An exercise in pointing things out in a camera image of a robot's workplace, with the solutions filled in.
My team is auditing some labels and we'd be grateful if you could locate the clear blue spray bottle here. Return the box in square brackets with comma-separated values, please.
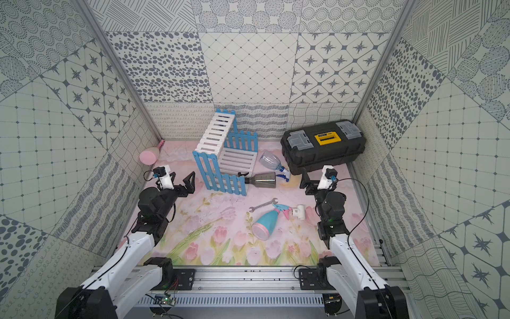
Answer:
[259, 151, 290, 182]

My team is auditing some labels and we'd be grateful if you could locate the smoky grey spray bottle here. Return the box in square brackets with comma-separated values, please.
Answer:
[237, 171, 276, 189]

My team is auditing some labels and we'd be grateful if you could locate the blue and white slatted shelf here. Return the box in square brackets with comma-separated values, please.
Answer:
[193, 108, 258, 196]

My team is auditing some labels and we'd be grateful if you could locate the teal pink spray bottle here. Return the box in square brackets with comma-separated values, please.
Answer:
[251, 204, 293, 241]

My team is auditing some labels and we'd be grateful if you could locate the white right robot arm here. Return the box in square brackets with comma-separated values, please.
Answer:
[300, 166, 410, 318]

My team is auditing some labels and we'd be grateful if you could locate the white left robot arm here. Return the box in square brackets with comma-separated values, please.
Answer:
[54, 166, 196, 318]

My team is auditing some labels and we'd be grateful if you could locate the white pipe fitting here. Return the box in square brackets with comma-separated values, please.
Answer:
[292, 205, 306, 221]

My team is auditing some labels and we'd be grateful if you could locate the black toolbox yellow label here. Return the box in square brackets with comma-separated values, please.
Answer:
[280, 120, 367, 175]

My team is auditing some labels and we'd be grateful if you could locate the silver open-end wrench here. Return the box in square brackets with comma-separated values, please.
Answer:
[248, 198, 278, 213]

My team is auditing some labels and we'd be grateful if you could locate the floral pink table mat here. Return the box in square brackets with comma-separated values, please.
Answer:
[139, 141, 380, 266]

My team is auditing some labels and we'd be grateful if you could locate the small green circuit board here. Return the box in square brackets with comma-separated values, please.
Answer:
[154, 295, 177, 307]

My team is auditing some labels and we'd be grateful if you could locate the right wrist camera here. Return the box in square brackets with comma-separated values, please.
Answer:
[317, 166, 338, 191]

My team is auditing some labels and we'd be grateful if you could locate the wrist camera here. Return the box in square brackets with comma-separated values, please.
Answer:
[152, 165, 175, 191]
[317, 166, 338, 191]

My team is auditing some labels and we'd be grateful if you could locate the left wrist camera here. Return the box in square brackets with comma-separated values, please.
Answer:
[152, 165, 175, 191]

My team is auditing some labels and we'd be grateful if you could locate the aluminium mounting rail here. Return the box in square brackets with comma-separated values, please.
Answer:
[134, 266, 410, 307]

